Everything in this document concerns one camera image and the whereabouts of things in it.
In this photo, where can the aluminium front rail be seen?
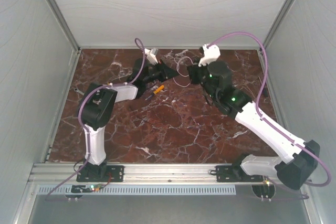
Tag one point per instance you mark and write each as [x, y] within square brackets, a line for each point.
[134, 174]

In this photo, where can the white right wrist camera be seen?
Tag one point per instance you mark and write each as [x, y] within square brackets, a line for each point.
[210, 54]

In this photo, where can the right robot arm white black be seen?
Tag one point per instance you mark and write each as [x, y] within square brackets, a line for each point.
[296, 158]

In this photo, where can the aluminium corner post right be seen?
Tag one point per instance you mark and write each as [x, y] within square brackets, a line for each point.
[277, 22]

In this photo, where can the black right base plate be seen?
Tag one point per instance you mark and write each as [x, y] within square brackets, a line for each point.
[230, 173]

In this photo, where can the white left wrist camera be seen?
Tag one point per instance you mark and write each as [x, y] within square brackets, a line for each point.
[151, 55]

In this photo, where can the aluminium corner post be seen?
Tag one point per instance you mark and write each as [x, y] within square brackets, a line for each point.
[277, 22]
[61, 20]

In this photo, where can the orange handled screwdriver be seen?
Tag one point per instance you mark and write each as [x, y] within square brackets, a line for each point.
[155, 92]

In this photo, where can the small grey wrench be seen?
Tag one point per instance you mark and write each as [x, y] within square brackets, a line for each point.
[78, 91]

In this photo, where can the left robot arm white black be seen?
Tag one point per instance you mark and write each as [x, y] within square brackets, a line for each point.
[96, 106]

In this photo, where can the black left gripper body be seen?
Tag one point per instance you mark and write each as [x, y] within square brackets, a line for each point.
[153, 76]

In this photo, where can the dark screwdriver right edge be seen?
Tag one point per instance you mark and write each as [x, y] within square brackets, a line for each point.
[264, 90]

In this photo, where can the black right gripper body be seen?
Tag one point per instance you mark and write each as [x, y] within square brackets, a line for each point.
[198, 75]

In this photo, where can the aluminium corner post left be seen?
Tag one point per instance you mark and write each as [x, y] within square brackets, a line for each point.
[61, 20]

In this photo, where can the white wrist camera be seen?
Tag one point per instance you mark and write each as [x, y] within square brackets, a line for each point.
[151, 55]
[210, 54]

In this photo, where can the grey slotted cable duct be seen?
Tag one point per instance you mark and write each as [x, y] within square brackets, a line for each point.
[145, 190]

